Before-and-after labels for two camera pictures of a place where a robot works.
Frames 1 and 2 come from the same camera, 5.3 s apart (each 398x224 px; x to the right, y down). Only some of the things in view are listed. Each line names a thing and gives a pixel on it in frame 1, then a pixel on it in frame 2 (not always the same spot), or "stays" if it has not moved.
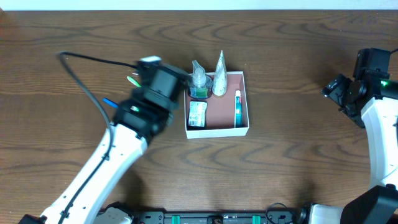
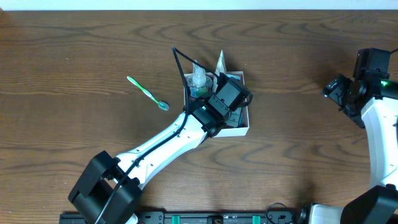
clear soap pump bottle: (201, 84) stays
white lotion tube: (219, 87) stays
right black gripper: (331, 86) stays
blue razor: (111, 102) -> (237, 77)
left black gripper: (179, 73) -> (236, 116)
